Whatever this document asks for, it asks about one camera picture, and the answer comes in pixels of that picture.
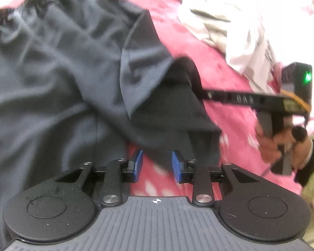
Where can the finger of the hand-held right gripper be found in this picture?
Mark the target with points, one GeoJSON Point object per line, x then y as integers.
{"type": "Point", "coordinates": [214, 95]}

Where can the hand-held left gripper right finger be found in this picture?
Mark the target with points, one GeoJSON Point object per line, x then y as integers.
{"type": "Point", "coordinates": [176, 166]}

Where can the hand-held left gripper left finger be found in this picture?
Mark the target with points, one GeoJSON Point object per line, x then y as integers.
{"type": "Point", "coordinates": [137, 166]}

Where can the dark grey garment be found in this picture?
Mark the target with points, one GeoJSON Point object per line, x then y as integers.
{"type": "Point", "coordinates": [55, 70]}

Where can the person's right forearm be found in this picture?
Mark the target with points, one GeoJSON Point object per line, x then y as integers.
{"type": "Point", "coordinates": [312, 172]}

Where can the person's right hand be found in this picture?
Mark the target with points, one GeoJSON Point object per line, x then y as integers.
{"type": "Point", "coordinates": [267, 146]}

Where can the pink floral blanket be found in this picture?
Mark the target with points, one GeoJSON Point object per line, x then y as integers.
{"type": "Point", "coordinates": [219, 68]}

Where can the white jacket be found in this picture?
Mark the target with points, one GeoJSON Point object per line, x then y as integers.
{"type": "Point", "coordinates": [238, 31]}

